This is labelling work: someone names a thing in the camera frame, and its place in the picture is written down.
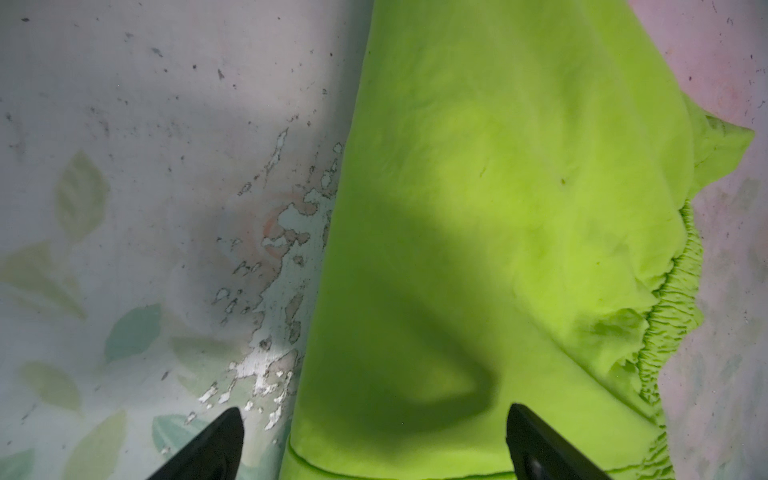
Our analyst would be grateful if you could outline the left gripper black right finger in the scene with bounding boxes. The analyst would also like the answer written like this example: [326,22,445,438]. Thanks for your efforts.
[506,403,611,480]

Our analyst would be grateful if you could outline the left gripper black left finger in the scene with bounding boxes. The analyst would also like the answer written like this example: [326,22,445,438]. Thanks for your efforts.
[148,407,245,480]

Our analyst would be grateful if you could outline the lime green shorts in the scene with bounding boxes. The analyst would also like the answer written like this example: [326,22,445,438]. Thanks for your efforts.
[280,1,753,479]

